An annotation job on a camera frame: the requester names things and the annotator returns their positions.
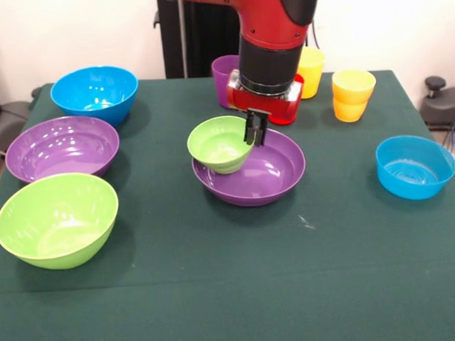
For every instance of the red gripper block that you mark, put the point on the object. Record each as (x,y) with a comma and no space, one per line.
(262,103)

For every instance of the red cup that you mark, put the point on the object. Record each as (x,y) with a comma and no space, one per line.
(284,121)

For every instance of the small green bowl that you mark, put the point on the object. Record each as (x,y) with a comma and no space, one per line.
(219,148)

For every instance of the purple bowl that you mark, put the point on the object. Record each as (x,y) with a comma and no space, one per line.
(62,147)
(272,168)

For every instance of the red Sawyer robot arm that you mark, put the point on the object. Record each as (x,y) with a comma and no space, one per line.
(270,25)

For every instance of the purple cup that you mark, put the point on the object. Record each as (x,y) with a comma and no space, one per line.
(223,84)

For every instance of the yellow cup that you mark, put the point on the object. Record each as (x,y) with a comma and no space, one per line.
(353,97)
(312,76)

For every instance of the dark green tablecloth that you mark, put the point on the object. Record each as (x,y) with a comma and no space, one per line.
(232,272)

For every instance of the large blue bowl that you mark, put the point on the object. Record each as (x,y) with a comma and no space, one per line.
(94,97)

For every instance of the small blue bowl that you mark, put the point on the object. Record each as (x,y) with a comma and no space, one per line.
(416,166)

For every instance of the large green bowl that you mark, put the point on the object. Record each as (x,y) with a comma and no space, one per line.
(58,223)

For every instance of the grey pedestal foot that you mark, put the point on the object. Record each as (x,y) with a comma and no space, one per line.
(6,119)
(441,102)

